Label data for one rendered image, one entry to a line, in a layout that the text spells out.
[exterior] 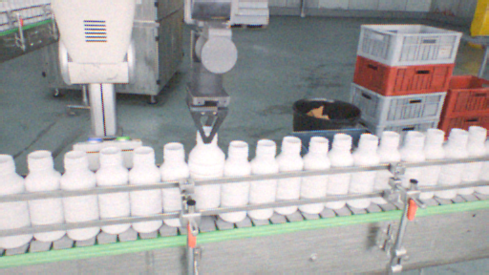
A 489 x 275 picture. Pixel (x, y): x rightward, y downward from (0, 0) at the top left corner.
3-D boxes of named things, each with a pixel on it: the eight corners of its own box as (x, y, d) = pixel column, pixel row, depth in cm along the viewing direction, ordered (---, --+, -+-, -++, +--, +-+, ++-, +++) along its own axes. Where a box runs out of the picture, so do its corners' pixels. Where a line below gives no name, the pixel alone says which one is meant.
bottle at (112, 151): (138, 226, 81) (134, 151, 74) (110, 240, 77) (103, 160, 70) (121, 214, 84) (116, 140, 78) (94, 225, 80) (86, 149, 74)
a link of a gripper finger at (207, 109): (219, 133, 82) (221, 88, 78) (227, 147, 75) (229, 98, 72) (185, 135, 80) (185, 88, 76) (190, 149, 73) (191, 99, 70)
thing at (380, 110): (378, 126, 300) (385, 97, 291) (346, 108, 335) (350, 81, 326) (440, 118, 323) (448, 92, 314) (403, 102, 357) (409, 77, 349)
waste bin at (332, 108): (297, 211, 270) (308, 121, 245) (274, 179, 309) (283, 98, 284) (358, 204, 282) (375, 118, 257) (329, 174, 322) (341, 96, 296)
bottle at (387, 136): (377, 190, 100) (391, 127, 93) (395, 202, 95) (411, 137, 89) (358, 195, 97) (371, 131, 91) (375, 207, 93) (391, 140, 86)
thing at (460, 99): (445, 116, 330) (453, 90, 321) (411, 100, 365) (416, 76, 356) (502, 112, 349) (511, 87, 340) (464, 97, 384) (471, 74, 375)
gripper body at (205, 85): (218, 91, 80) (219, 53, 78) (229, 107, 71) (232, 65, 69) (184, 92, 79) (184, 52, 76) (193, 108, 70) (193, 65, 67)
